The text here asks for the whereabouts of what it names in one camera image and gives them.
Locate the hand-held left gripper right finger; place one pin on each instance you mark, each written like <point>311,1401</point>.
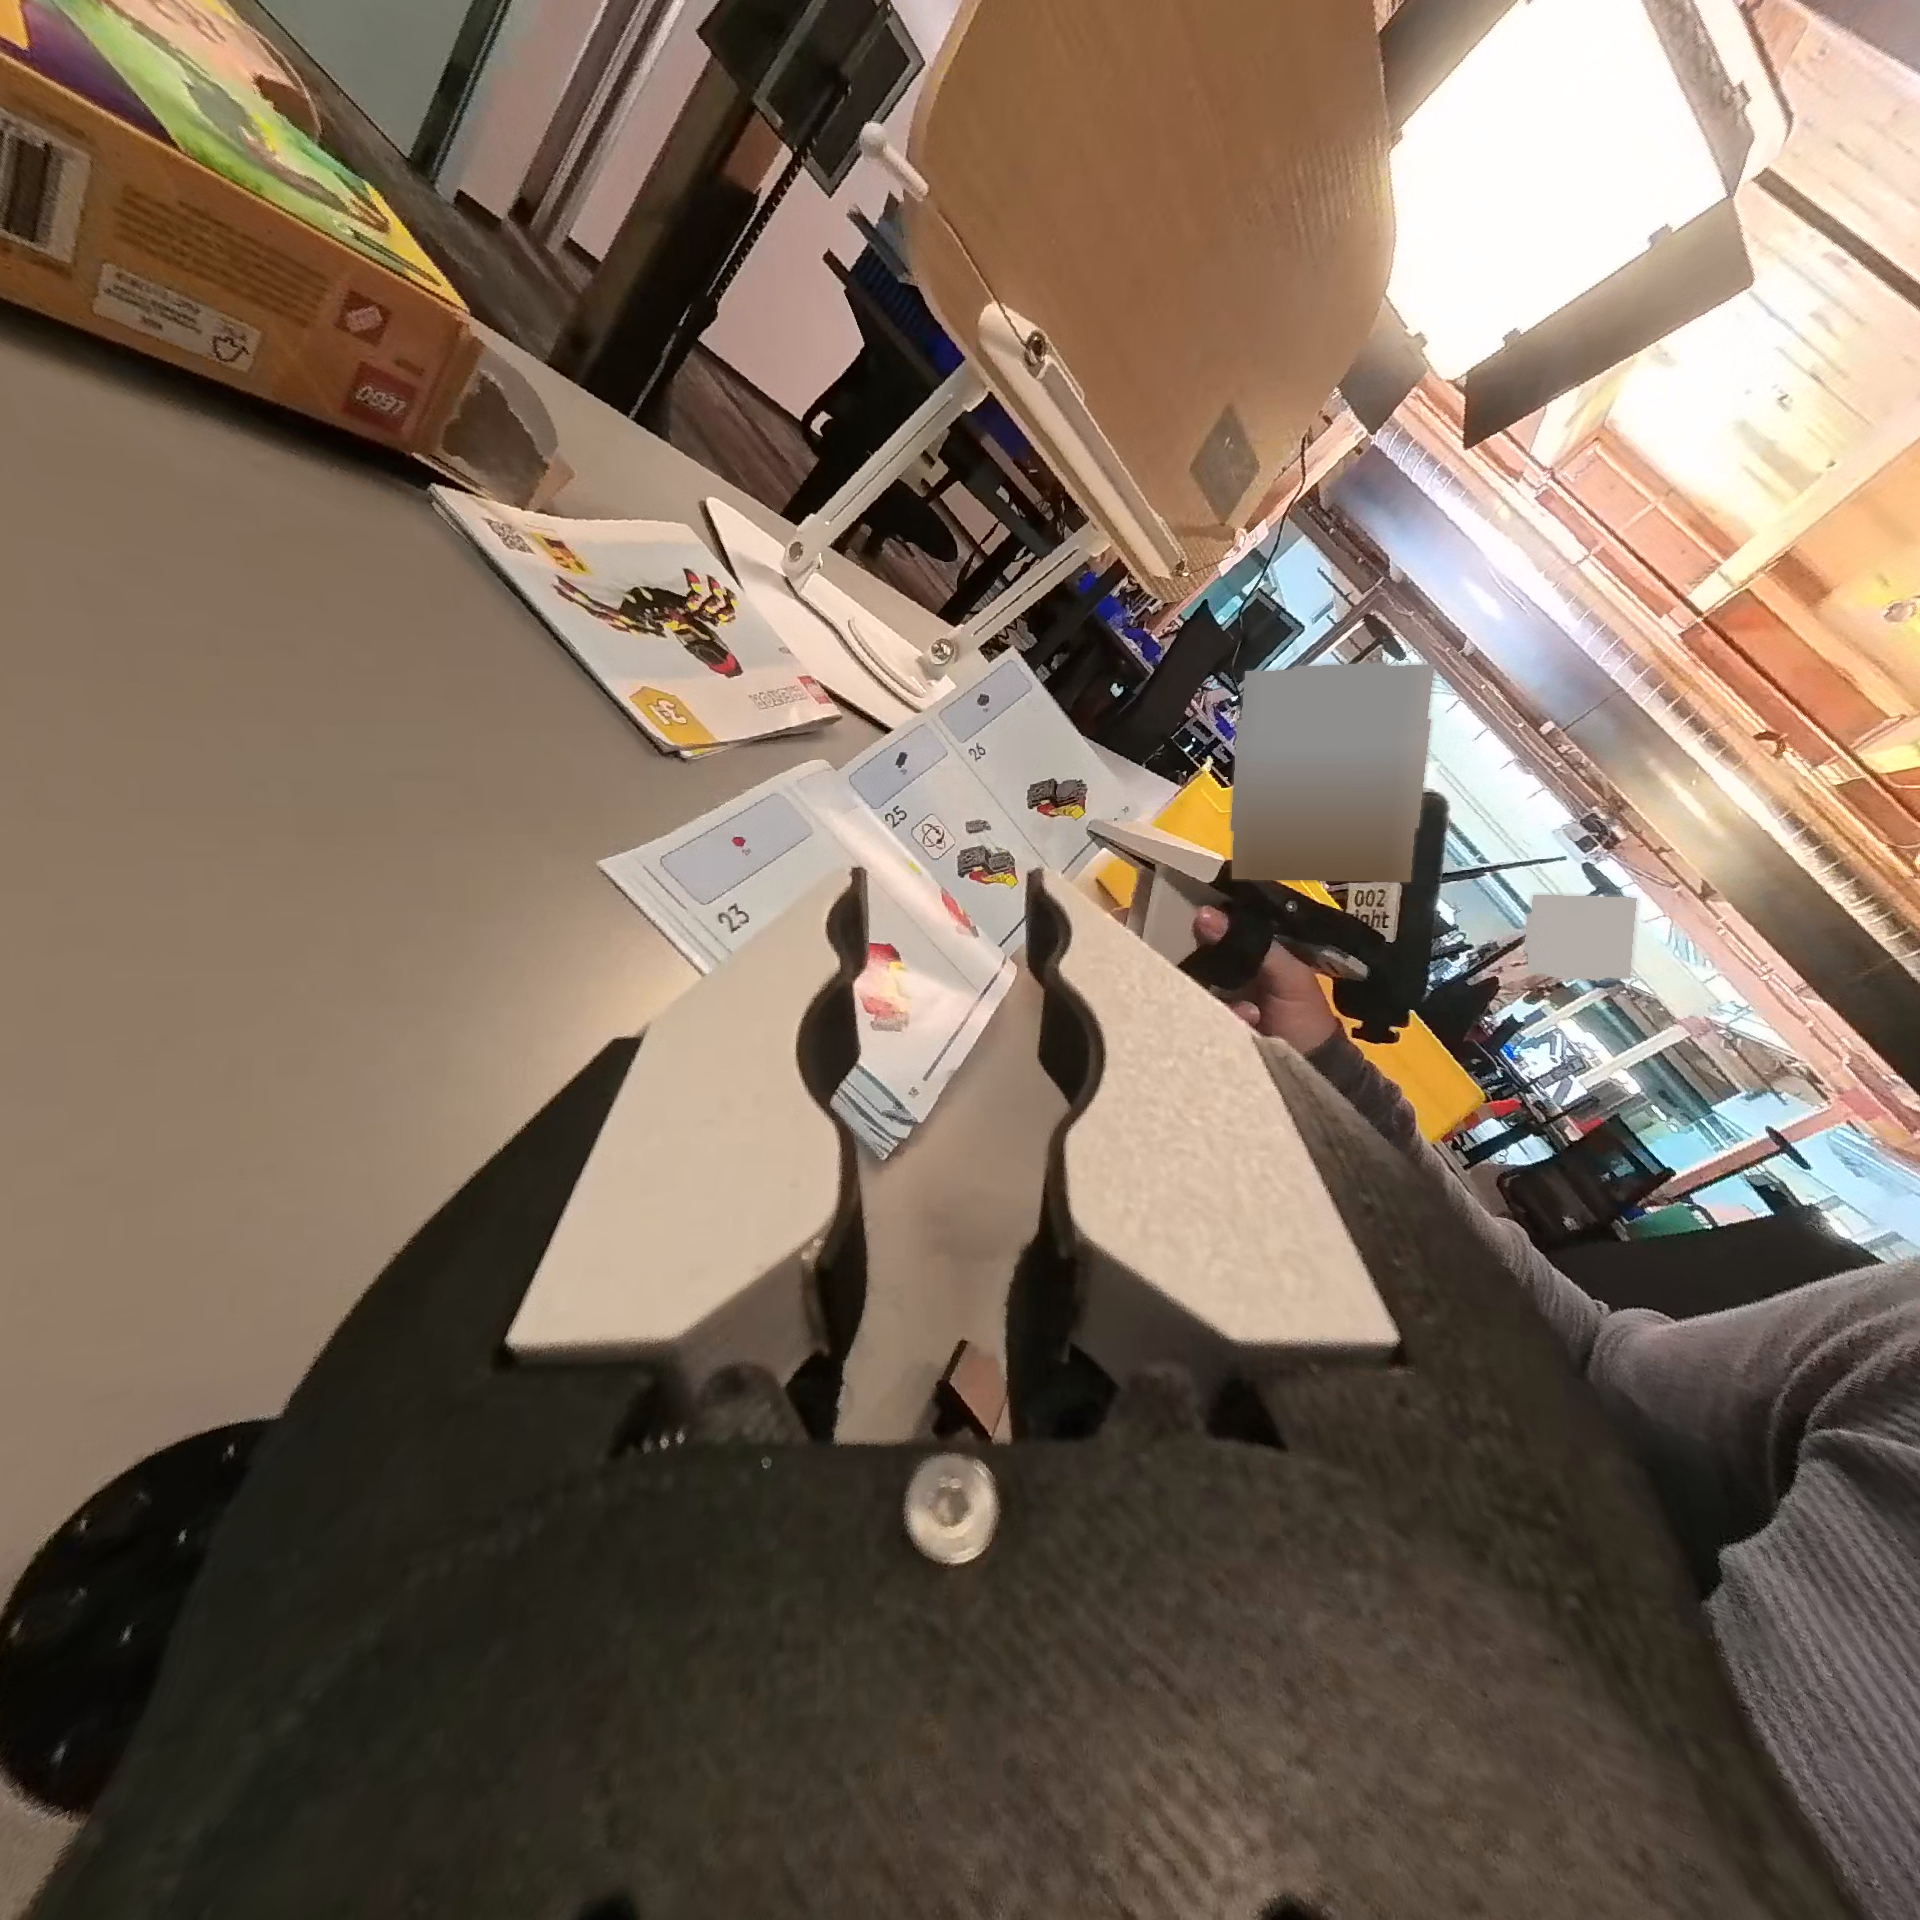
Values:
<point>1215,1185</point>

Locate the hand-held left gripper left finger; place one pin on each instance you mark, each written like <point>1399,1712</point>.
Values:
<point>691,1185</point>

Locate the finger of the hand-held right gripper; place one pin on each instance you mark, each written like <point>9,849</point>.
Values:
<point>1161,857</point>

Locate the yellow plastic bin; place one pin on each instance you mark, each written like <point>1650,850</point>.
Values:
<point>1417,1073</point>

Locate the lego instruction booklet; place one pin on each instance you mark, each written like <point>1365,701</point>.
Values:
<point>764,855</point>
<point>628,616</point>

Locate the person's right forearm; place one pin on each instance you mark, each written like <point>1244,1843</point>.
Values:
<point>1695,1350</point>

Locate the closed lego instruction booklet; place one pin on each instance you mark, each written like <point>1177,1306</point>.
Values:
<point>628,616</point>

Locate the black round lego plate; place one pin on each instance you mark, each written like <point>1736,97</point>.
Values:
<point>105,1621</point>

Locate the cardboard lego box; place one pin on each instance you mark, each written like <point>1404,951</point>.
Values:
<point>225,240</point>

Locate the person's right hand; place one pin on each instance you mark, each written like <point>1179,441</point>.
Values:
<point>1290,1013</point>

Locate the studio light panel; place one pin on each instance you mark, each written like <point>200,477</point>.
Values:
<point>1559,194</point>

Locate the black column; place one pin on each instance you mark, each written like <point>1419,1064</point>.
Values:
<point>661,271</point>

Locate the person's grey sweater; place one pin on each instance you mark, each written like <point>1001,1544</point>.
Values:
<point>1828,1723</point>

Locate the black monitor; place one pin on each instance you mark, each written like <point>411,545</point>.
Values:
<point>839,89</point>

